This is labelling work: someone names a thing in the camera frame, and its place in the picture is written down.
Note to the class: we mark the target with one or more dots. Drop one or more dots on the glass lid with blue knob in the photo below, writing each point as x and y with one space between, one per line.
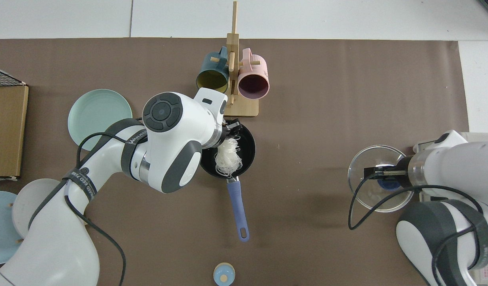
367 157

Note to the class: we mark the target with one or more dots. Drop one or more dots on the white vermicelli bundle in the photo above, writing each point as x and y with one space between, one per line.
228 159

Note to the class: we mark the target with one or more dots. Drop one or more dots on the pale green plate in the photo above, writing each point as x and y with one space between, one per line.
93 115

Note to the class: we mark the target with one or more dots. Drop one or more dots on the white plate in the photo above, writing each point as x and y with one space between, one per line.
27 202

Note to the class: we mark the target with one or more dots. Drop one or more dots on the wooden plate rack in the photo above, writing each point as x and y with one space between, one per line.
20 240

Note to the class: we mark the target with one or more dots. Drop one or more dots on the light blue plate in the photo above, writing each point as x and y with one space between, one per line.
1 230

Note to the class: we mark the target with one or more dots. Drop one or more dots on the wooden cup stand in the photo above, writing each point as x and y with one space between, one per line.
245 108

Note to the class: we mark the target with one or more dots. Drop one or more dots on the pink ribbed mug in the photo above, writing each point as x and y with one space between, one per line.
257 65

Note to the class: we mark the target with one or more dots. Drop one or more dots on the dark teal mug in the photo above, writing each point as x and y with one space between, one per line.
206 65

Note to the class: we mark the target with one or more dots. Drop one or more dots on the brown table cloth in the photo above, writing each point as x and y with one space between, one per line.
307 119

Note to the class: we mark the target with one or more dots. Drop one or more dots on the pale toaster oven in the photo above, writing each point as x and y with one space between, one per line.
486 137

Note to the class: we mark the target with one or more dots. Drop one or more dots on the small blue round thing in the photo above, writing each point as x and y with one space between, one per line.
224 274

